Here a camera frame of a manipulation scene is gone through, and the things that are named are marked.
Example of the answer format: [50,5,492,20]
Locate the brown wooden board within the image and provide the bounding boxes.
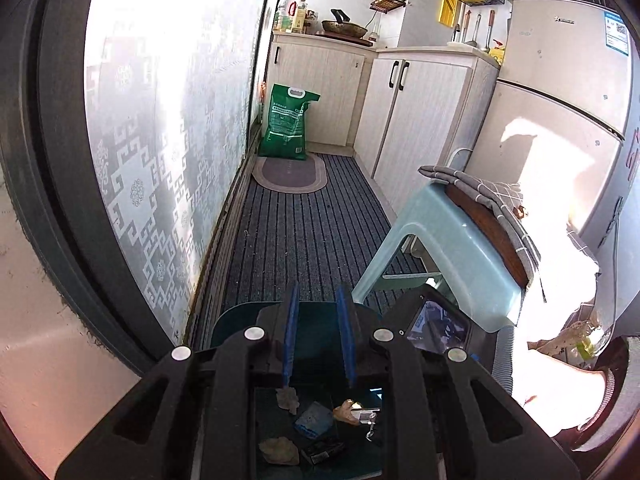
[446,185,531,288]

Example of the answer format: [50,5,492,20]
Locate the yellow wall holder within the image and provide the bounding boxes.
[437,0,461,27]

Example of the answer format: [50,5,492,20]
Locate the striped dark floor carpet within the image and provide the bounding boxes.
[192,152,431,351]

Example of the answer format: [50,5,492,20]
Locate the grey corrugated hose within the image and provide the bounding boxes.
[492,325,516,392]

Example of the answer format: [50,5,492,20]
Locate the black flat pack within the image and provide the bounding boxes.
[300,439,346,466]

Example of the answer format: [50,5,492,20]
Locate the light blue plastic stool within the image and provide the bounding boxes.
[352,180,533,333]

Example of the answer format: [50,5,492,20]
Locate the oval grey floor mat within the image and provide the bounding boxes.
[251,155,329,194]

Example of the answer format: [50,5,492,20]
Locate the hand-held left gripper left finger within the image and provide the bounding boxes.
[55,280,303,480]

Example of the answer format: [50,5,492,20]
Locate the dark wok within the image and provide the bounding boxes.
[321,9,369,38]

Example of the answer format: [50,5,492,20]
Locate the brown paper ball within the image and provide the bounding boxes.
[258,436,301,466]

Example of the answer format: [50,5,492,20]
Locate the white curved plastic object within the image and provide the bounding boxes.
[446,147,473,173]

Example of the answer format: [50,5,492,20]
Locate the grey checked tablecloth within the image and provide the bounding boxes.
[419,165,543,281]

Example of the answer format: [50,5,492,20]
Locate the withered leafy scraps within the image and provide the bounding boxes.
[527,319,608,361]

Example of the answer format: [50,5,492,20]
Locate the white two-door kitchen cabinet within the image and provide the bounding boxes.
[354,46,501,211]

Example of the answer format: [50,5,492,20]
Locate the small silver metal object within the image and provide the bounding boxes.
[352,407,382,443]

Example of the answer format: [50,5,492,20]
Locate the wooden board under wok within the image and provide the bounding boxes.
[314,30,375,47]

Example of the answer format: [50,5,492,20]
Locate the dark green trash bin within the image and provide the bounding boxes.
[210,300,386,480]

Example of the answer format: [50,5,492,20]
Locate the grey paper scrap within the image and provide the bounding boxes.
[276,386,300,415]

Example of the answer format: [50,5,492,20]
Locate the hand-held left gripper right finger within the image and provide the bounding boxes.
[335,284,581,480]

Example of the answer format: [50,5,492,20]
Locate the silver refrigerator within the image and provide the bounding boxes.
[467,0,640,281]

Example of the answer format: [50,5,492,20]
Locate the blue packet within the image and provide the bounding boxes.
[294,401,335,438]

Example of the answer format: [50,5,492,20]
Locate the red fridge decoration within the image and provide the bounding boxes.
[625,125,640,181]

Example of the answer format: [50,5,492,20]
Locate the patterned glass sliding door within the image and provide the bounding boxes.
[0,0,296,376]

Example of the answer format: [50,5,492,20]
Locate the white plastic jug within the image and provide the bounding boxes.
[274,0,296,33]

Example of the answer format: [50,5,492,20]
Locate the white single-door kitchen cabinet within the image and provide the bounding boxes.
[267,32,376,147]

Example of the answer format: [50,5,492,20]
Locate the green printed bag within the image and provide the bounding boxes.
[257,82,322,161]

